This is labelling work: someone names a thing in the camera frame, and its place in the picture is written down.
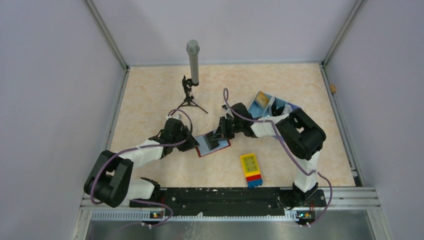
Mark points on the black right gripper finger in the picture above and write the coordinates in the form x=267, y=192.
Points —
x=222, y=125
x=218, y=136

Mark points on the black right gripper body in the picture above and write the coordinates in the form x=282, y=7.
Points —
x=232, y=127

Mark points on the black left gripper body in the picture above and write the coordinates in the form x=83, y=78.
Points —
x=186, y=145

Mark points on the red leather card holder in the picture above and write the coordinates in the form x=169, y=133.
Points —
x=202, y=149

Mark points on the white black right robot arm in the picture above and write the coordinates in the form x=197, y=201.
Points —
x=299, y=135

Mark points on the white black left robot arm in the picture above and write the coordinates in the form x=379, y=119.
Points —
x=110, y=178

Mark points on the blue three-slot card box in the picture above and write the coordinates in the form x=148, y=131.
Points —
x=275, y=107

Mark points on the yellow red blue toy block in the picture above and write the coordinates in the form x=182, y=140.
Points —
x=251, y=170

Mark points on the black tripod stand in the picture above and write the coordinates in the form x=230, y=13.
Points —
x=187, y=84

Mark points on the grey microphone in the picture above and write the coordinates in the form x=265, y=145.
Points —
x=193, y=49

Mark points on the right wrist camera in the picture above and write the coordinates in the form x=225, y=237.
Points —
x=228, y=113

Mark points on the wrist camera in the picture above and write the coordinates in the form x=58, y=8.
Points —
x=228, y=113
x=177, y=116

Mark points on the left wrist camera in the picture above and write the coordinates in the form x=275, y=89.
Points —
x=177, y=116

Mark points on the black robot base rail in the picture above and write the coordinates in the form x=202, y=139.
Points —
x=235, y=201

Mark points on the small tan object on rail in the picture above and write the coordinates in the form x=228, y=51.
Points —
x=332, y=88

